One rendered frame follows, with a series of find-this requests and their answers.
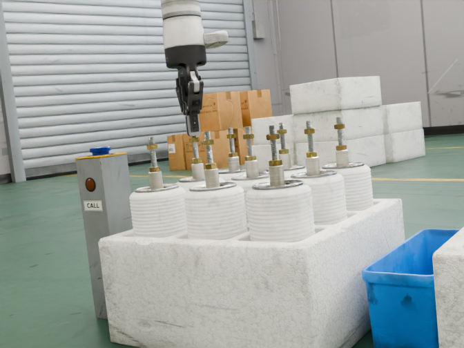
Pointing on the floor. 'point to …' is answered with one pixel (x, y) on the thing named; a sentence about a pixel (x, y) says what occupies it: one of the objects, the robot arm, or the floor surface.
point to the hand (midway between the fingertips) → (192, 125)
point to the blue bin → (405, 292)
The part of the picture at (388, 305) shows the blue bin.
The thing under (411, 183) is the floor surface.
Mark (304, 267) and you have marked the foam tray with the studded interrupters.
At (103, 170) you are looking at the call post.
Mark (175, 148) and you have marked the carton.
